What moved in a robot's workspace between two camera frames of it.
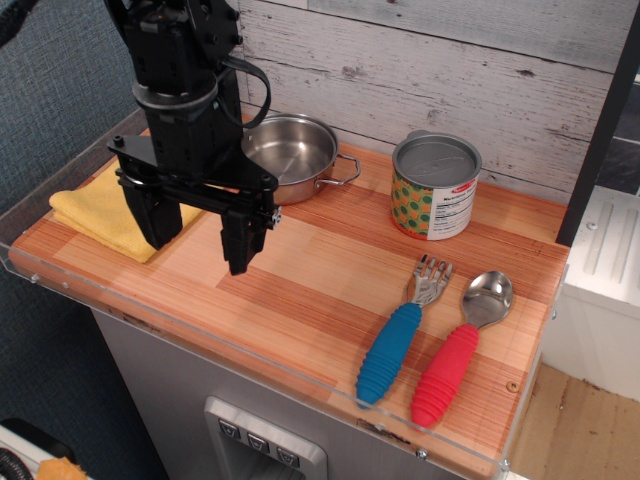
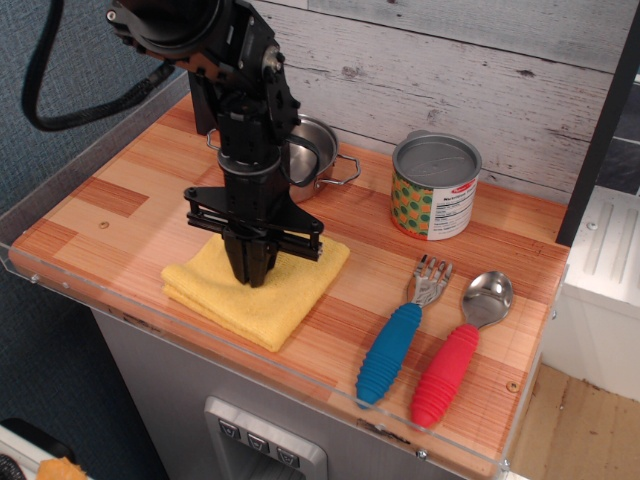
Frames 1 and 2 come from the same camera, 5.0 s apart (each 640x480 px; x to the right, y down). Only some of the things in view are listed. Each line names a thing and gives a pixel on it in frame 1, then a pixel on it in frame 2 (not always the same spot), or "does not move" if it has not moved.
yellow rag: x=104 y=213 to x=206 y=284
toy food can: x=434 y=176 does not move
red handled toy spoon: x=486 y=296 does not move
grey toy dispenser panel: x=246 y=446 does not move
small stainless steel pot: x=299 y=152 does not move
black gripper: x=199 y=150 to x=259 y=203
